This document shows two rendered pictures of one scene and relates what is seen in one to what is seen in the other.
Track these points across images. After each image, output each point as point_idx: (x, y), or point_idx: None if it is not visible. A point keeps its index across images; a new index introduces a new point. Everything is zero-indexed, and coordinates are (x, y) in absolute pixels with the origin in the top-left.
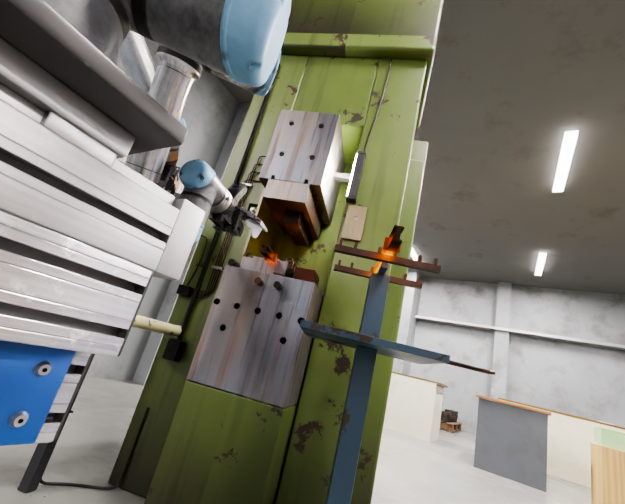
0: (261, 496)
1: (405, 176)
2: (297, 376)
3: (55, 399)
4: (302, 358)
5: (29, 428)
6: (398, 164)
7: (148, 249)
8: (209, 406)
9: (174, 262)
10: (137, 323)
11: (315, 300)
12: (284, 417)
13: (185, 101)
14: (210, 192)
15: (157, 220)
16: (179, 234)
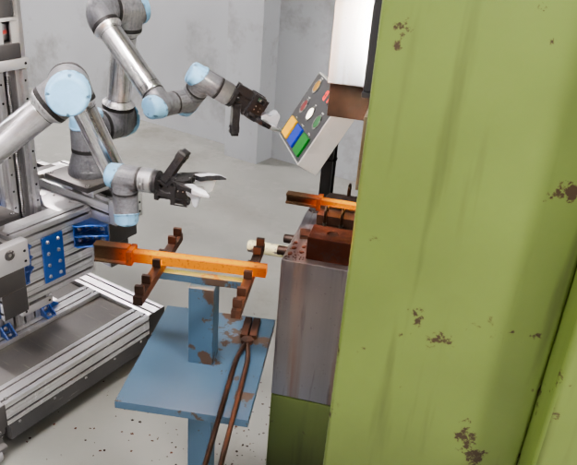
0: (266, 459)
1: (378, 29)
2: (304, 370)
3: (0, 309)
4: (310, 352)
5: None
6: None
7: None
8: None
9: None
10: (282, 256)
11: (309, 281)
12: (282, 404)
13: (89, 125)
14: (115, 189)
15: None
16: None
